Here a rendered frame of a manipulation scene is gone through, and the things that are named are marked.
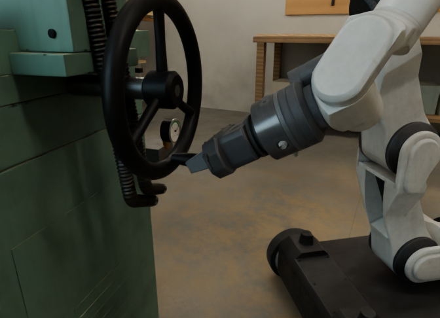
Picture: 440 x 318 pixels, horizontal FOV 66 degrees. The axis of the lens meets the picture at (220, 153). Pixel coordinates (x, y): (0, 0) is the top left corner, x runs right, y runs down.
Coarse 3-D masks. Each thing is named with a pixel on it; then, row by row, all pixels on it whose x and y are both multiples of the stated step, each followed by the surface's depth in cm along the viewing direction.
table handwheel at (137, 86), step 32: (128, 0) 43; (160, 0) 48; (128, 32) 41; (160, 32) 50; (192, 32) 59; (160, 64) 52; (192, 64) 63; (128, 96) 55; (160, 96) 51; (192, 96) 65; (128, 128) 44; (192, 128) 64; (128, 160) 46; (160, 160) 57
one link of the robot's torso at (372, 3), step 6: (354, 0) 75; (360, 0) 73; (366, 0) 72; (372, 0) 71; (354, 6) 76; (360, 6) 74; (366, 6) 73; (372, 6) 71; (354, 12) 78; (360, 12) 76
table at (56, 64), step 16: (0, 32) 45; (144, 32) 79; (0, 48) 46; (16, 48) 48; (144, 48) 79; (0, 64) 46; (16, 64) 47; (32, 64) 46; (48, 64) 45; (64, 64) 44; (80, 64) 47; (128, 64) 58
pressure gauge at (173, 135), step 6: (168, 120) 84; (174, 120) 84; (162, 126) 83; (168, 126) 83; (174, 126) 85; (180, 126) 88; (162, 132) 83; (168, 132) 83; (174, 132) 86; (162, 138) 84; (168, 138) 84; (174, 138) 86; (168, 144) 87
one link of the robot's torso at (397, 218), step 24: (408, 144) 79; (432, 144) 79; (360, 168) 98; (384, 168) 94; (408, 168) 81; (432, 168) 82; (384, 192) 88; (408, 192) 83; (384, 216) 91; (408, 216) 92; (384, 240) 98; (408, 240) 95; (432, 240) 95
